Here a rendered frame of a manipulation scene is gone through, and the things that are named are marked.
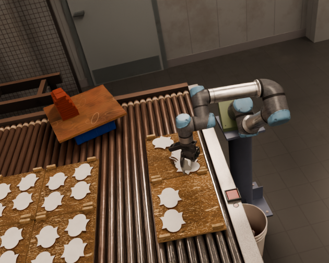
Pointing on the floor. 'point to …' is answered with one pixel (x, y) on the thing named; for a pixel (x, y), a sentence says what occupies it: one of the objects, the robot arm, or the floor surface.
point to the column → (244, 169)
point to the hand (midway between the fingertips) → (187, 165)
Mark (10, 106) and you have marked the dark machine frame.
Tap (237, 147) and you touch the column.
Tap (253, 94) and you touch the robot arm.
